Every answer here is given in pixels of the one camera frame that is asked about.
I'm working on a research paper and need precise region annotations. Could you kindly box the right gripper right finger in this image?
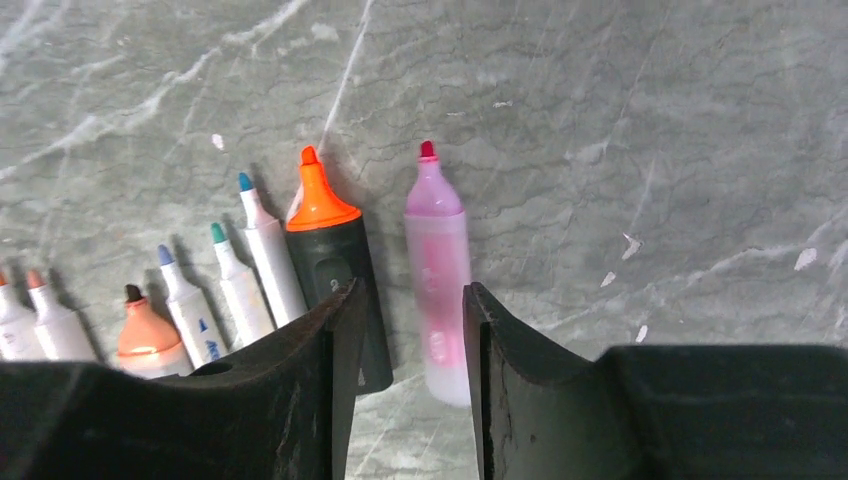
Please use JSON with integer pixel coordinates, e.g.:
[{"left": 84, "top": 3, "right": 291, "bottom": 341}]
[{"left": 463, "top": 283, "right": 847, "bottom": 479}]

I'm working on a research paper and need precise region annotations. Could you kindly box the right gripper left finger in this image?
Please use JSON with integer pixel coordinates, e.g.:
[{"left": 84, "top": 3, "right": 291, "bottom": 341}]
[{"left": 1, "top": 279, "right": 368, "bottom": 479}]

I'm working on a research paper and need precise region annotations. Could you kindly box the white pen teal cap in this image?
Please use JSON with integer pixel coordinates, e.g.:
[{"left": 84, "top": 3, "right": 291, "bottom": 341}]
[{"left": 210, "top": 222, "right": 275, "bottom": 347}]

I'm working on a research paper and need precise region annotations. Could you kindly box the black orange highlighter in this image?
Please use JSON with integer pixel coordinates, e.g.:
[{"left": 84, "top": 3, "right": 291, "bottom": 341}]
[{"left": 285, "top": 145, "right": 394, "bottom": 394}]

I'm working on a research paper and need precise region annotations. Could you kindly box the white pen blue cap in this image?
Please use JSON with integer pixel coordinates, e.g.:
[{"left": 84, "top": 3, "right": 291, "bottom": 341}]
[{"left": 239, "top": 172, "right": 308, "bottom": 328}]

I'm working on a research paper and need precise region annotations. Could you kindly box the white pen grey cap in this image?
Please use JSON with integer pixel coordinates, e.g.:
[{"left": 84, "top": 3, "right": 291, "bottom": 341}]
[{"left": 27, "top": 269, "right": 99, "bottom": 362}]

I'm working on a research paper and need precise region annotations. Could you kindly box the orange pen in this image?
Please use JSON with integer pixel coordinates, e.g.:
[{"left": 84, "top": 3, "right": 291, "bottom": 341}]
[{"left": 404, "top": 140, "right": 471, "bottom": 407}]

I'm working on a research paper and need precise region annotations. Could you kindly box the white marker orange end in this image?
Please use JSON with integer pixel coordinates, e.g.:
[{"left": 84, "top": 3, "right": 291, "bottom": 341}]
[{"left": 1, "top": 273, "right": 48, "bottom": 361}]

